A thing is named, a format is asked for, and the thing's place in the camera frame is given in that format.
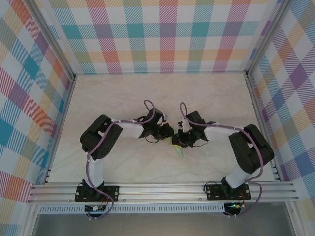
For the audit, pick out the long aluminium mounting rail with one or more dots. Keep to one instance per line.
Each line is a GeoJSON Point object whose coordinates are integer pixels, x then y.
{"type": "Point", "coordinates": [160, 193]}

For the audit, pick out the aluminium frame leg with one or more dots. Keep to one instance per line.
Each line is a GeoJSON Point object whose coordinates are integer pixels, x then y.
{"type": "Point", "coordinates": [29, 223]}
{"type": "Point", "coordinates": [295, 221]}

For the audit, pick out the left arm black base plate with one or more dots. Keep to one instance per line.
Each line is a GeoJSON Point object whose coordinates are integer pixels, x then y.
{"type": "Point", "coordinates": [116, 197]}

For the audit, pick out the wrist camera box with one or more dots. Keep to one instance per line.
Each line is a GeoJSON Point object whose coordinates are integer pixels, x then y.
{"type": "Point", "coordinates": [165, 117]}
{"type": "Point", "coordinates": [185, 126]}

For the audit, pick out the aluminium corner post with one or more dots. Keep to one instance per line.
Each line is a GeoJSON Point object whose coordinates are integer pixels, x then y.
{"type": "Point", "coordinates": [53, 41]}
{"type": "Point", "coordinates": [267, 39]}

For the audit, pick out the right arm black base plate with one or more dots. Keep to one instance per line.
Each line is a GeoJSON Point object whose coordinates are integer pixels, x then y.
{"type": "Point", "coordinates": [211, 196]}

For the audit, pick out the light green paper sheet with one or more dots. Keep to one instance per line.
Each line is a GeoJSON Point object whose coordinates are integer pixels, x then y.
{"type": "Point", "coordinates": [179, 152]}

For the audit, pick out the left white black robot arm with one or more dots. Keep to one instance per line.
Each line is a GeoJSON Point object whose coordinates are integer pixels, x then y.
{"type": "Point", "coordinates": [98, 145]}

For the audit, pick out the aluminium table side rail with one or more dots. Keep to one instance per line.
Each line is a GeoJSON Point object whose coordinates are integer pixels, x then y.
{"type": "Point", "coordinates": [258, 110]}
{"type": "Point", "coordinates": [65, 108]}

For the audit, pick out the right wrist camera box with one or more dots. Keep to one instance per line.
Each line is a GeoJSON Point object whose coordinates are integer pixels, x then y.
{"type": "Point", "coordinates": [185, 126]}

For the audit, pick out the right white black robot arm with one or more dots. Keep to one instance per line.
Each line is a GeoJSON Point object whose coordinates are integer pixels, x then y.
{"type": "Point", "coordinates": [251, 152]}

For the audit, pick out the grey metal sheet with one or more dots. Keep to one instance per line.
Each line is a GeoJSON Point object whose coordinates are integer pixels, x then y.
{"type": "Point", "coordinates": [160, 226]}

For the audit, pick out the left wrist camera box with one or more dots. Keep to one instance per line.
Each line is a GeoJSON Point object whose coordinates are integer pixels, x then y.
{"type": "Point", "coordinates": [165, 117]}

